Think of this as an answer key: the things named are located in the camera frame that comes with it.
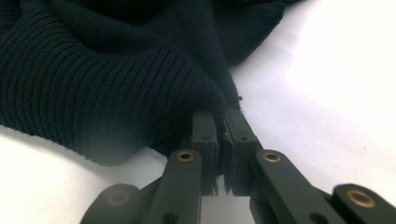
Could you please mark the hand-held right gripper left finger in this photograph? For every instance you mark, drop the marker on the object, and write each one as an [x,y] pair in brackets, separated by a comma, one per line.
[180,186]

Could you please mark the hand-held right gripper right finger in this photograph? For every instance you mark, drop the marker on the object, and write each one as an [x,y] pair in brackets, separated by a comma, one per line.
[280,186]

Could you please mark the black knit vest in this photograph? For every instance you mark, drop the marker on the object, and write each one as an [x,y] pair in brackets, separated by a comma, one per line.
[109,77]

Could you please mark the white table sheet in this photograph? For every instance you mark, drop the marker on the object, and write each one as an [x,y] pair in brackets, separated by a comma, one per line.
[311,93]

